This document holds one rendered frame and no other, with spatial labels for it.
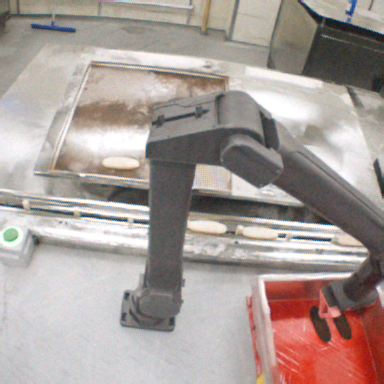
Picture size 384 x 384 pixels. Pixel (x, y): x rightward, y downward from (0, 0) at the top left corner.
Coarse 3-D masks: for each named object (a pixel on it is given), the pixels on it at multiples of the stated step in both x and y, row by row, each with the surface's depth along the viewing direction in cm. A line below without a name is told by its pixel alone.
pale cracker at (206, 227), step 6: (192, 222) 91; (198, 222) 90; (204, 222) 91; (210, 222) 91; (216, 222) 92; (192, 228) 89; (198, 228) 89; (204, 228) 90; (210, 228) 90; (216, 228) 90; (222, 228) 91
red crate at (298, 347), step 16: (272, 304) 80; (288, 304) 81; (304, 304) 81; (272, 320) 77; (288, 320) 78; (304, 320) 78; (352, 320) 79; (288, 336) 75; (304, 336) 75; (336, 336) 76; (352, 336) 76; (256, 352) 70; (288, 352) 72; (304, 352) 72; (320, 352) 73; (336, 352) 73; (352, 352) 73; (368, 352) 73; (256, 368) 68; (288, 368) 69; (304, 368) 70; (320, 368) 70; (336, 368) 70; (352, 368) 70; (368, 368) 70
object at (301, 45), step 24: (288, 0) 270; (312, 0) 245; (288, 24) 268; (312, 24) 214; (336, 24) 218; (360, 24) 208; (288, 48) 265; (312, 48) 218; (336, 48) 216; (360, 48) 214; (312, 72) 230; (336, 72) 229; (360, 72) 227
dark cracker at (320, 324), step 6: (312, 306) 81; (312, 312) 79; (318, 312) 79; (312, 318) 78; (318, 318) 78; (324, 318) 78; (318, 324) 77; (324, 324) 77; (318, 330) 76; (324, 330) 76; (324, 336) 75; (330, 336) 75
